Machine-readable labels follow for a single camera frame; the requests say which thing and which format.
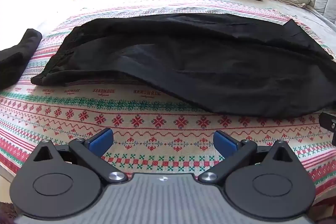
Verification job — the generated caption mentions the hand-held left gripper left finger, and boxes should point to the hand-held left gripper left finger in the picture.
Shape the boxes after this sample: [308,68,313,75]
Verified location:
[34,127,127,184]

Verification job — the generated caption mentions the red green patterned blanket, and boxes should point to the red green patterned blanket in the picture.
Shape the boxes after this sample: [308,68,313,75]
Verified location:
[0,0,336,207]

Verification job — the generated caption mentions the black pants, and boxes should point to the black pants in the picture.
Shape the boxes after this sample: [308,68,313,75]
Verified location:
[31,13,335,118]

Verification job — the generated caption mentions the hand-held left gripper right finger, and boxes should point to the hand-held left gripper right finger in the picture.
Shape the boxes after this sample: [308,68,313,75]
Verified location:
[198,130,296,185]

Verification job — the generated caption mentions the bed with grey sheet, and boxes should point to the bed with grey sheet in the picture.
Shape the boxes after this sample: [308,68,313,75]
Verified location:
[262,0,336,62]

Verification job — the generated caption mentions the folded black garment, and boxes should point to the folded black garment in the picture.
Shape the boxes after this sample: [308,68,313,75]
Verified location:
[0,28,43,90]

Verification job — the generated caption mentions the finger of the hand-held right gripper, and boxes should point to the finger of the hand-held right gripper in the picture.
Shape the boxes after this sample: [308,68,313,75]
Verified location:
[319,112,336,146]

